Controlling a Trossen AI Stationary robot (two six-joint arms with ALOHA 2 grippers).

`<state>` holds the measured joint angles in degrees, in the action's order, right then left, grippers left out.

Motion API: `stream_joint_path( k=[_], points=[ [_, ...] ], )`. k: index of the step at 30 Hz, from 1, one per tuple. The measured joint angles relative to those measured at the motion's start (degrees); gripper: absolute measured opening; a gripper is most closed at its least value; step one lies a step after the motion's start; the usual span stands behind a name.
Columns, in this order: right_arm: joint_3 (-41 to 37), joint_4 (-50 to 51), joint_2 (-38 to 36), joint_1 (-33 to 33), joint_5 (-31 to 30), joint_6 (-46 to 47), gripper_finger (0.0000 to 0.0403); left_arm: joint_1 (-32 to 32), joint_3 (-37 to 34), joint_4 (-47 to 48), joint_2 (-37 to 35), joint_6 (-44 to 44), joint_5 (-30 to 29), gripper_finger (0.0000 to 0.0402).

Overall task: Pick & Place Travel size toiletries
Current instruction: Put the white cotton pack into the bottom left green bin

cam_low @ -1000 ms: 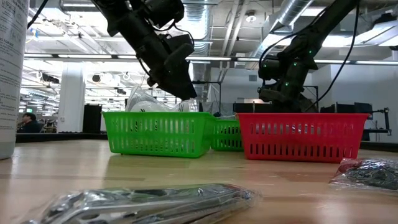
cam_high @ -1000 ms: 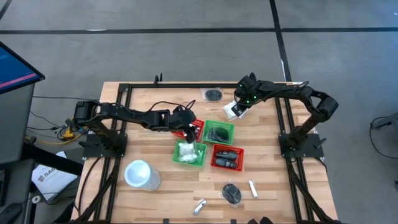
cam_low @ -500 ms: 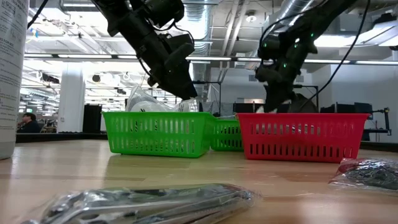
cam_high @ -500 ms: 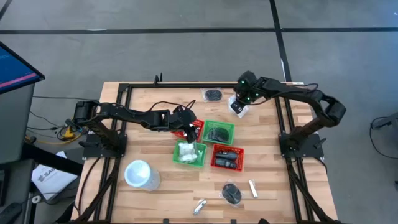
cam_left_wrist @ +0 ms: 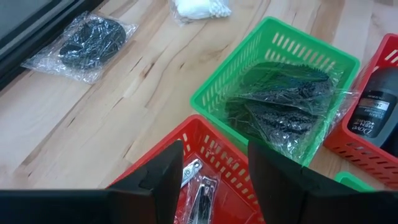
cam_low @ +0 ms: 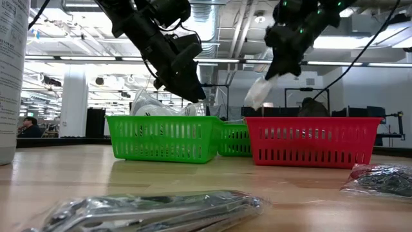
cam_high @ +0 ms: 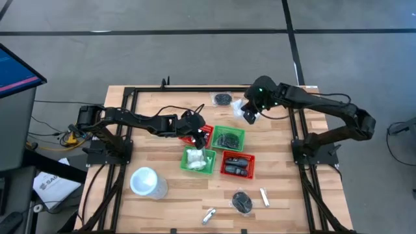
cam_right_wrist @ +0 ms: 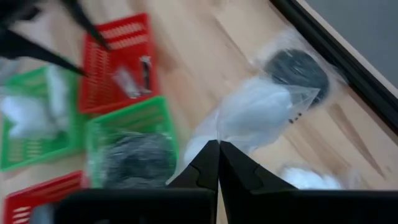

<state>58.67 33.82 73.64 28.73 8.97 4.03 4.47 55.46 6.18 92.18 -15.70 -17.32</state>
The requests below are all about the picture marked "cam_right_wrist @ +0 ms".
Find green slotted plastic basket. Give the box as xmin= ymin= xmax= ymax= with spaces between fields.
xmin=0 ymin=65 xmax=86 ymax=172
xmin=85 ymin=95 xmax=180 ymax=189

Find red slotted plastic basket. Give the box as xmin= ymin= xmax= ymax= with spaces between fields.
xmin=2 ymin=169 xmax=91 ymax=224
xmin=77 ymin=12 xmax=161 ymax=114

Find white cotton pads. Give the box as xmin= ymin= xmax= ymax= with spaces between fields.
xmin=167 ymin=74 xmax=321 ymax=184
xmin=278 ymin=164 xmax=355 ymax=190
xmin=0 ymin=63 xmax=71 ymax=139

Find black mesh pad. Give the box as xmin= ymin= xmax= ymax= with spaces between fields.
xmin=124 ymin=132 xmax=178 ymax=187
xmin=93 ymin=136 xmax=150 ymax=189
xmin=251 ymin=27 xmax=346 ymax=110

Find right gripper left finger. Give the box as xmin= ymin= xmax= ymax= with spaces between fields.
xmin=136 ymin=139 xmax=220 ymax=224

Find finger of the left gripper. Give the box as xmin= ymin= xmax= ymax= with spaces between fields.
xmin=62 ymin=0 xmax=111 ymax=51
xmin=0 ymin=29 xmax=86 ymax=77

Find bagged silver nail clipper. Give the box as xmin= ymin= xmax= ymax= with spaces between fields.
xmin=139 ymin=55 xmax=153 ymax=94
xmin=113 ymin=67 xmax=141 ymax=99

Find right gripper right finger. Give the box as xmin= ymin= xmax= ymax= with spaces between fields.
xmin=219 ymin=140 xmax=301 ymax=224

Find dark grey oval case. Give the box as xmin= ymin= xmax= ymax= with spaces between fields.
xmin=29 ymin=202 xmax=57 ymax=224

